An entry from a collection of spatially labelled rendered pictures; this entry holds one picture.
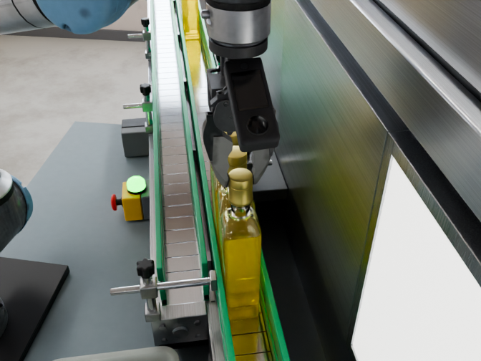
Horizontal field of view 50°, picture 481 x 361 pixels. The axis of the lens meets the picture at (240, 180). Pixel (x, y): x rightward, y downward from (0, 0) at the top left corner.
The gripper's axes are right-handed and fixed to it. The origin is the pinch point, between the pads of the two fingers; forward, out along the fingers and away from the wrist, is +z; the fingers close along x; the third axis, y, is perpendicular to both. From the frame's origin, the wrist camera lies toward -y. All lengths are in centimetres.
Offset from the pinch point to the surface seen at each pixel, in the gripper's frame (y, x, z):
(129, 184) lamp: 42, 19, 30
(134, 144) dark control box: 67, 19, 35
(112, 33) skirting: 345, 44, 109
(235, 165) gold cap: 4.1, 0.1, 0.2
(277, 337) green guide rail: -12.8, -3.3, 18.9
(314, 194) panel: 3.5, -12.3, 6.8
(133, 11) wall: 341, 26, 92
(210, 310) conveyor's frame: 0.2, 5.1, 27.3
